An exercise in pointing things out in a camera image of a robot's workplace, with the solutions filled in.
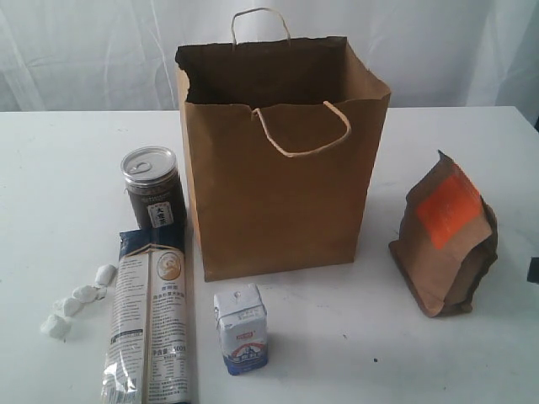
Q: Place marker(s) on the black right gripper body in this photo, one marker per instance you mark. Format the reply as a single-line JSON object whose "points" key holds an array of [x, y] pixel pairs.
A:
{"points": [[533, 272]]}

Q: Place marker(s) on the brown pouch orange label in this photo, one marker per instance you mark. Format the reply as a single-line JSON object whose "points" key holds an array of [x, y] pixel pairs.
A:
{"points": [[447, 240]]}

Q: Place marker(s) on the dark tea can silver lid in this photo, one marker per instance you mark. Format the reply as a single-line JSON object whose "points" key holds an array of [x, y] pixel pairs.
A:
{"points": [[153, 184]]}

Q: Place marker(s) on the brown paper bag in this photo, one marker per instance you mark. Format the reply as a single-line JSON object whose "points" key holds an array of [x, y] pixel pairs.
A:
{"points": [[280, 140]]}

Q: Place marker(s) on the small white blue milk carton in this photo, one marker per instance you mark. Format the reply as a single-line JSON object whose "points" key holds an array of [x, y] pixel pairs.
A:
{"points": [[241, 323]]}

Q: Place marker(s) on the long pasta packet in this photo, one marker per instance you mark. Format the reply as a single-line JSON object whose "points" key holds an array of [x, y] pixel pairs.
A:
{"points": [[148, 353]]}

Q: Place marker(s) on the white marshmallow top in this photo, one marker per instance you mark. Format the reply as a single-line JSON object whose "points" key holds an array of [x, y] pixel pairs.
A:
{"points": [[105, 275]]}

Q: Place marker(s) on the white marshmallow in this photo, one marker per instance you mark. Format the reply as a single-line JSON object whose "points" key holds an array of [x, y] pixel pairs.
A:
{"points": [[86, 294], [67, 307], [55, 327], [105, 275]]}

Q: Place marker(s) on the white marshmallow bottom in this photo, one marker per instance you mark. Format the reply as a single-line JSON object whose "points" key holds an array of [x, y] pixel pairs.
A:
{"points": [[55, 327]]}

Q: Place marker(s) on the white backdrop curtain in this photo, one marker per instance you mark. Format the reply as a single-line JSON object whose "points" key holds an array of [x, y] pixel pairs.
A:
{"points": [[94, 55]]}

